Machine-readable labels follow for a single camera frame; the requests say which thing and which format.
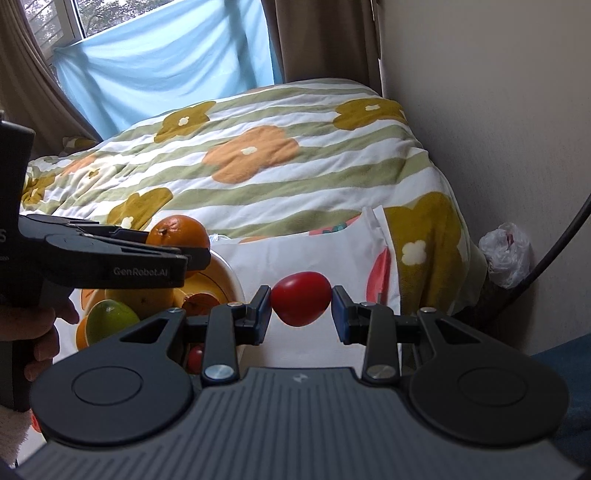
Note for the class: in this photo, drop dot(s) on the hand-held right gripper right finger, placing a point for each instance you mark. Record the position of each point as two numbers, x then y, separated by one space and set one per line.
339 318

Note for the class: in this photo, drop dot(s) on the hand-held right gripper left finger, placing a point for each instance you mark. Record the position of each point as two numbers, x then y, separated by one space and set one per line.
264 314

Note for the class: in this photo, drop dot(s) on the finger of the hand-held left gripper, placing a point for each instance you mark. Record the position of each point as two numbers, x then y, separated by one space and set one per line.
138 251
92 229

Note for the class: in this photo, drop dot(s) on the red cherry tomato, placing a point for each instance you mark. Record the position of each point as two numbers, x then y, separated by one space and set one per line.
196 359
300 297

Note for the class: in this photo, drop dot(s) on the green apple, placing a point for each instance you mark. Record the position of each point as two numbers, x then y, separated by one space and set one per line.
111 321

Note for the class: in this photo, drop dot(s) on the large orange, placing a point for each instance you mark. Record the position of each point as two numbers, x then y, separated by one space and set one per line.
82 339
184 233

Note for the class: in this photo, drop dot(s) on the cream oval bowl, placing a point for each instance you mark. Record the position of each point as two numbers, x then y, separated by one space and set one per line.
226 277

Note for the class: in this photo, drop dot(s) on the person's left hand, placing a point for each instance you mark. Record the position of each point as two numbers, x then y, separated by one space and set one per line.
32 330

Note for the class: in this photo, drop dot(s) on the yellow apple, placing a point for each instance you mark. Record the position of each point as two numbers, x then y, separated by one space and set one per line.
147 300

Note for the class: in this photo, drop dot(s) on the small mandarin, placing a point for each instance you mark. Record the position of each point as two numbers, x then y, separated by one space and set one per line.
201 303

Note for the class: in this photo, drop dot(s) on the white fruit print cloth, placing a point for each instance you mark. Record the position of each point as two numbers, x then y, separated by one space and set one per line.
295 254

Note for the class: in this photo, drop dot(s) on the floral striped blanket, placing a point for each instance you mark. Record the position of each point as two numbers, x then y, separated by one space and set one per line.
300 161

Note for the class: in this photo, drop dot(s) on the brown curtain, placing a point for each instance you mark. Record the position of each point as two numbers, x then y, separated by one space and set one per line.
32 83
323 41

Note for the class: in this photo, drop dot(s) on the light blue hanging cloth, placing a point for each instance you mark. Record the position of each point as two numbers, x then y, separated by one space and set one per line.
161 69

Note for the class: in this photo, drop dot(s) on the white plastic bag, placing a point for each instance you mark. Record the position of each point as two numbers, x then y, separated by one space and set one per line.
505 254

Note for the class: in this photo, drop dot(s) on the window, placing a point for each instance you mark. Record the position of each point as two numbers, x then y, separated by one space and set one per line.
115 18

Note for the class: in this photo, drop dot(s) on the dark blue cloth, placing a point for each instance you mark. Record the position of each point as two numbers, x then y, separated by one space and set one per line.
572 392

